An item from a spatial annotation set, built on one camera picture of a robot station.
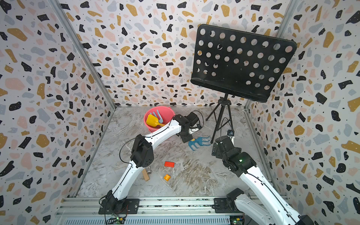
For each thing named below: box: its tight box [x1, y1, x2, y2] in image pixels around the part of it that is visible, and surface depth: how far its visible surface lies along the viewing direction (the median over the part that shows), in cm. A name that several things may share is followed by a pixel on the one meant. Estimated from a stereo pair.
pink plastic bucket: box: [143, 105, 176, 133], surface depth 100 cm
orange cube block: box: [163, 173, 171, 182], surface depth 85 cm
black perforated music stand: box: [190, 23, 298, 143], surface depth 61 cm
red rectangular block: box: [164, 161, 175, 168], surface depth 92 cm
